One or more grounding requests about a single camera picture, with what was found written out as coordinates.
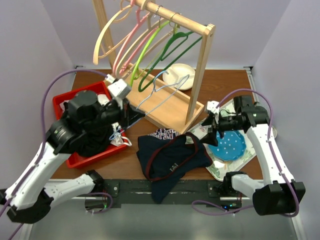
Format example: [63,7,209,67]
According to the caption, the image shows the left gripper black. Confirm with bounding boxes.
[83,95,146,132]

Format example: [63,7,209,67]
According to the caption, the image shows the navy tank top red trim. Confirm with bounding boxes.
[136,128,213,204]

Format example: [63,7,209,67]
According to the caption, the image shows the light blue wire hanger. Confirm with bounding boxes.
[109,71,191,141]

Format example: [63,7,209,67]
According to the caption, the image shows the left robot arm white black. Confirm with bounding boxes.
[0,90,146,224]

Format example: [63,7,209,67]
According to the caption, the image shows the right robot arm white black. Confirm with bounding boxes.
[201,95,306,217]

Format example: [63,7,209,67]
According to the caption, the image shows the wooden hanger rack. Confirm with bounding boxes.
[91,0,216,136]

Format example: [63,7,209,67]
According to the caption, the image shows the dark green hanger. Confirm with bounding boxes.
[138,31,202,93]

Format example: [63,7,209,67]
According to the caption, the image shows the lime green hanger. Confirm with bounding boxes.
[130,20,169,87]

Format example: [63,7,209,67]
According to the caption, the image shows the natural wooden hanger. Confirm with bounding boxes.
[92,0,133,67]

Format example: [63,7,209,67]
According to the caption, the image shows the beige plastic hanger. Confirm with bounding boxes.
[117,12,173,76]

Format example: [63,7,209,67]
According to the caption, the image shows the pink plastic hanger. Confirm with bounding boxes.
[112,6,153,78]

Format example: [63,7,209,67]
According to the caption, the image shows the blue dotted plate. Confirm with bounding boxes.
[208,130,247,162]

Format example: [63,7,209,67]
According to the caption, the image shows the white garment in bin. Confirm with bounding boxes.
[59,93,132,147]

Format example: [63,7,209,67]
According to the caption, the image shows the floral leaf tray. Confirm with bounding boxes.
[187,98,258,182]

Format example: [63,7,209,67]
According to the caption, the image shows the black garment in bin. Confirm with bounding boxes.
[61,99,116,158]

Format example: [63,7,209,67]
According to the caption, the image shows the white divided dish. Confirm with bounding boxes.
[162,63,196,91]

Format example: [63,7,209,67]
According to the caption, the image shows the grey ceramic cup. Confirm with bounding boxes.
[272,126,278,138]

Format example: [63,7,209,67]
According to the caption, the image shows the red plastic bin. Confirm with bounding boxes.
[52,81,128,169]

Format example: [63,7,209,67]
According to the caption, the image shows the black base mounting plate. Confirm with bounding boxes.
[92,179,245,210]

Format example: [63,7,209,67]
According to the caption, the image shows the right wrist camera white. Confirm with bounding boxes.
[204,100,220,115]

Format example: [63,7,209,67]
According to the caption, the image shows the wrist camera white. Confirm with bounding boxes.
[104,74,132,100]
[204,100,220,115]

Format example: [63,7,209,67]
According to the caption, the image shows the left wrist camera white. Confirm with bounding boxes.
[104,74,132,100]

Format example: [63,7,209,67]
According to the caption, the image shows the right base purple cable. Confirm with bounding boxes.
[191,199,258,217]

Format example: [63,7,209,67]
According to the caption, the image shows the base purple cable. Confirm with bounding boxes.
[191,199,258,217]
[84,191,114,215]

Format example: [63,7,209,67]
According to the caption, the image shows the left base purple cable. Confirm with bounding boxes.
[84,191,114,215]

